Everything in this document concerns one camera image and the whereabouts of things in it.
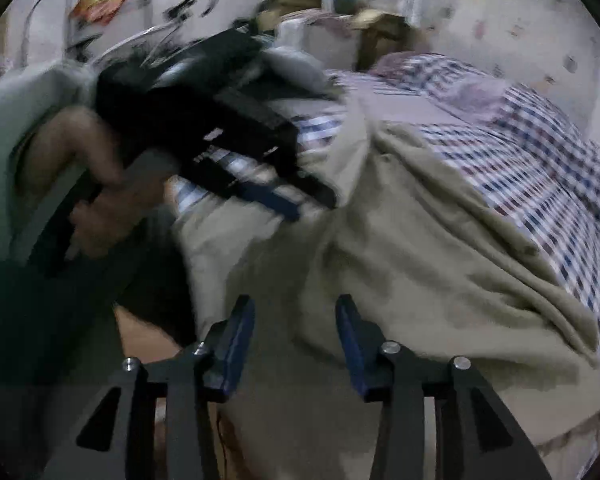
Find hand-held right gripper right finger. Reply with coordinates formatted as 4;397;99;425
335;294;553;480

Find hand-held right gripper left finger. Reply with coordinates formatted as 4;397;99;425
42;294;257;480

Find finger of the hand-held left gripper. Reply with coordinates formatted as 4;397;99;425
275;167;340;209
230;180;302;222

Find khaki garment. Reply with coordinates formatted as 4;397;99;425
172;122;600;480

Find person's left forearm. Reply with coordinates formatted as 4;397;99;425
0;57;98;256

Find person's left hand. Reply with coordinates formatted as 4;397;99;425
62;109;171;260

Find checkered dotted quilt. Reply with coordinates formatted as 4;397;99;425
375;50;600;171

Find person's dark pants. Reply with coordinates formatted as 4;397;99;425
0;200;196;480

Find pineapple print curtain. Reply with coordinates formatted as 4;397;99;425
405;0;600;116

